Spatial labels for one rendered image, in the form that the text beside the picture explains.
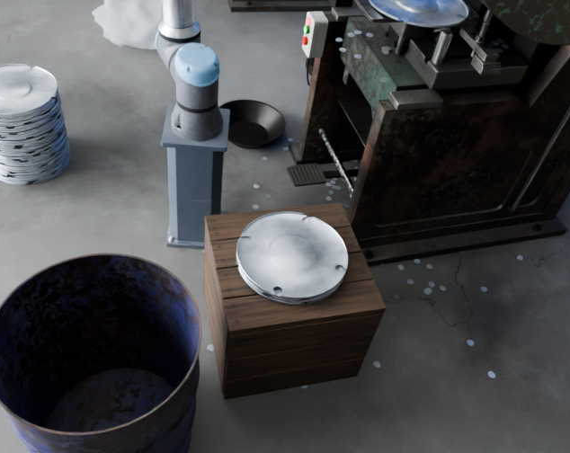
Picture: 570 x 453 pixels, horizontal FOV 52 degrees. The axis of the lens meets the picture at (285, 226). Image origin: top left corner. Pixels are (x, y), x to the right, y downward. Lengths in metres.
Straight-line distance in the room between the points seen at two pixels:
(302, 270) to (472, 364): 0.70
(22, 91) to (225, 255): 0.99
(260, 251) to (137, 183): 0.84
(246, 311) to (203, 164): 0.52
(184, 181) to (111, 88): 1.00
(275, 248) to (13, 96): 1.08
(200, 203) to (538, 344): 1.17
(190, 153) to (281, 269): 0.47
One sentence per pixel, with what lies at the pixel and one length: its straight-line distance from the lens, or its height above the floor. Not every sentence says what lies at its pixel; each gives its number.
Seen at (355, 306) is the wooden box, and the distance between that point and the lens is 1.47.
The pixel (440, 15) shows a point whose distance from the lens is 1.78.
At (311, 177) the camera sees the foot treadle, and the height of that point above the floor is 0.16.
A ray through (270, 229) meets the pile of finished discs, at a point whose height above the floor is 0.38.
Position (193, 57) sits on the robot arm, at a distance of 1.61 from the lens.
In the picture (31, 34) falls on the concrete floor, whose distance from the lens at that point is 3.12.
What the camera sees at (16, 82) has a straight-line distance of 2.22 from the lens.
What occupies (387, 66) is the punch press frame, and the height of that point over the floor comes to 0.64.
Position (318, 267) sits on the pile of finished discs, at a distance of 1.49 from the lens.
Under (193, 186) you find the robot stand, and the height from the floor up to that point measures 0.28.
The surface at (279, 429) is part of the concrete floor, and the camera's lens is 1.67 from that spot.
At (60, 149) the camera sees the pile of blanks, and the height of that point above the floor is 0.08.
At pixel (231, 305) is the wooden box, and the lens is 1.43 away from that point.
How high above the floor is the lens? 1.52
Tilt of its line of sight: 47 degrees down
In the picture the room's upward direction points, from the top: 10 degrees clockwise
